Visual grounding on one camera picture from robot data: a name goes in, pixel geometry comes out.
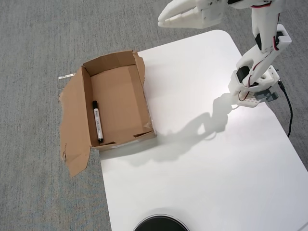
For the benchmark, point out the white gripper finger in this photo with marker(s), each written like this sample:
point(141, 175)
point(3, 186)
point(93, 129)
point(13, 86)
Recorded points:
point(185, 21)
point(180, 8)

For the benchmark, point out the black and white marker pen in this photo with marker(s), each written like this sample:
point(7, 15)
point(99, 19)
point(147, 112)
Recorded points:
point(98, 122)

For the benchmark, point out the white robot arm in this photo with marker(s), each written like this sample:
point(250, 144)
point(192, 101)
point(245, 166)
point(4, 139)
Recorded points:
point(264, 24)

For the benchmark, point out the open brown cardboard box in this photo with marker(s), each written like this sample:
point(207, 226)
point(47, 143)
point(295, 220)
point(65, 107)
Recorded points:
point(120, 101)

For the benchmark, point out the grey table clamp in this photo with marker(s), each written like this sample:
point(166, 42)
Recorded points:
point(264, 96)

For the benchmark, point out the white tape strip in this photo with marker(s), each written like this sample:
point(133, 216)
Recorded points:
point(66, 76)

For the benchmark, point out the black round disc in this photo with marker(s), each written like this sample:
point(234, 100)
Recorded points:
point(160, 225)

